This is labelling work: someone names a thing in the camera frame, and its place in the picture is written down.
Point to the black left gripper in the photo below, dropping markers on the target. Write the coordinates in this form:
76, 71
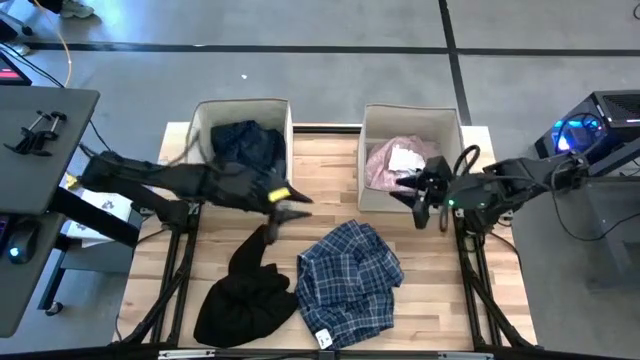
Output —
245, 187

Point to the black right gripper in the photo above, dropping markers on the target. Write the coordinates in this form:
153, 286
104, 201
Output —
436, 180

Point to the white garment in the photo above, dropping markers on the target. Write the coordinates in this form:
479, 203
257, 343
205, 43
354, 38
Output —
405, 160

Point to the pink garment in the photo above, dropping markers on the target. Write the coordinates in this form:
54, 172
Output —
382, 170

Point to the navy dotted garment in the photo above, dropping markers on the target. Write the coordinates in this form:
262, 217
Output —
245, 145

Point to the blue plaid shirt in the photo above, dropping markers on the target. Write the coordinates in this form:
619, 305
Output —
345, 285

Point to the black garment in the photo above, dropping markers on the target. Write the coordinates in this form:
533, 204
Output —
245, 305

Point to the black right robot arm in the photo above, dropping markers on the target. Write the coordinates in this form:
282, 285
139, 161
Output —
525, 175

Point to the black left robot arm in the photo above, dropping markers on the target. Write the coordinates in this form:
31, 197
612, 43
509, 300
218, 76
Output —
150, 180

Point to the beige fabric storage bin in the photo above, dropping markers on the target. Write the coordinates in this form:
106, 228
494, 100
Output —
380, 200
240, 110

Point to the black bar behind table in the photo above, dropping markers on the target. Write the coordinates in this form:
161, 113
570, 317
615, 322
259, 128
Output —
327, 129

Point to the white box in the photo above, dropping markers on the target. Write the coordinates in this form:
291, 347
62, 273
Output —
107, 205

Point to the black desk leg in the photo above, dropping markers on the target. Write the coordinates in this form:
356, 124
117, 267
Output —
100, 226

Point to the grey computer stand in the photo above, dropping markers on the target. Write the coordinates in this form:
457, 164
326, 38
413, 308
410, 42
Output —
615, 225

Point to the black computer tower with lights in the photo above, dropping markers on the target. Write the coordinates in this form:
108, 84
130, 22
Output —
615, 115

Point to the small yellow object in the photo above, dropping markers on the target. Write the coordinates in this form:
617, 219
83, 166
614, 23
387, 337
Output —
72, 181

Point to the black clamp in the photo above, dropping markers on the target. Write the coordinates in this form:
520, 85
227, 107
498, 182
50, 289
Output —
35, 136

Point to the grey desk top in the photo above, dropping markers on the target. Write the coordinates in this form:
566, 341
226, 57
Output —
30, 150

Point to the black computer mouse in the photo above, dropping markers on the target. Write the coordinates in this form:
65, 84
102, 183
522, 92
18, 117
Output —
20, 245

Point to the person's shoe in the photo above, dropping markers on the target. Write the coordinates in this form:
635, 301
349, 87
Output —
75, 9

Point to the monitor with red screen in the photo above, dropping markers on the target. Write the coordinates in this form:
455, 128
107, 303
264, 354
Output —
7, 72

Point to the black office chair base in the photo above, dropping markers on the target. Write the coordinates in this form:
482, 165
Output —
12, 30

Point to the black table frame strut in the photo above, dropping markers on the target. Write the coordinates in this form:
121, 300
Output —
172, 280
487, 300

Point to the black table edge rail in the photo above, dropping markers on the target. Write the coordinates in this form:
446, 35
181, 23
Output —
320, 356

